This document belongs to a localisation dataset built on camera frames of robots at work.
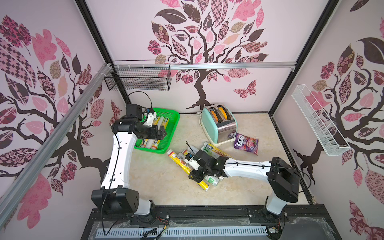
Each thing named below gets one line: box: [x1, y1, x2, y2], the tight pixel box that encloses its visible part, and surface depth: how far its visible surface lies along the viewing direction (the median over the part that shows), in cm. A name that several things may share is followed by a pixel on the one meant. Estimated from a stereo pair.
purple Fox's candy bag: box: [233, 133, 259, 155], surface depth 102 cm
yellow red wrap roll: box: [203, 142, 235, 159], surface depth 99 cm
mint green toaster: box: [200, 103, 238, 147], surface depth 96 cm
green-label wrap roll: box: [200, 146, 221, 160], surface depth 96 cm
